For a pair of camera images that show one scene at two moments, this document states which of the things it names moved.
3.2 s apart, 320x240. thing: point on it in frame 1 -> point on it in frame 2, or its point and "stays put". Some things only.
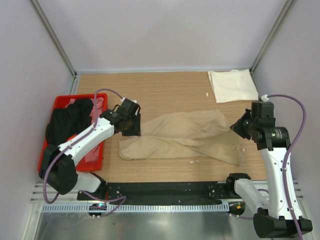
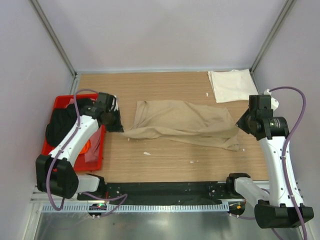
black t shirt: x=65 y=122 stays put
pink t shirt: x=92 y=154 stays put
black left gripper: x=136 y=131 -> x=118 y=127
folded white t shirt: x=235 y=85 stays put
